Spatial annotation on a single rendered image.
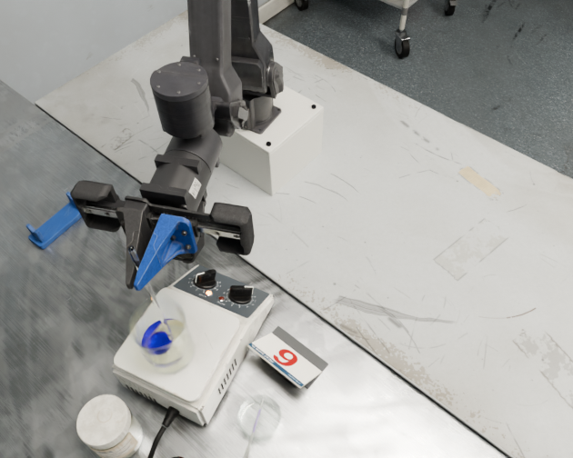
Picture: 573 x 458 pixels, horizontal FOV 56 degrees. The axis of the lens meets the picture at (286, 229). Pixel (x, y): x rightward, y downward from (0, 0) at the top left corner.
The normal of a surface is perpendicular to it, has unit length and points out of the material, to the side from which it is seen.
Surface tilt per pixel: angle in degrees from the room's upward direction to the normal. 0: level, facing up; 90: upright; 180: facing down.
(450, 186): 0
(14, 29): 90
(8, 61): 90
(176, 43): 0
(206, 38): 71
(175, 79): 0
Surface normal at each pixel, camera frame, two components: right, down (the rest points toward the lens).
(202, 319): -0.02, -0.58
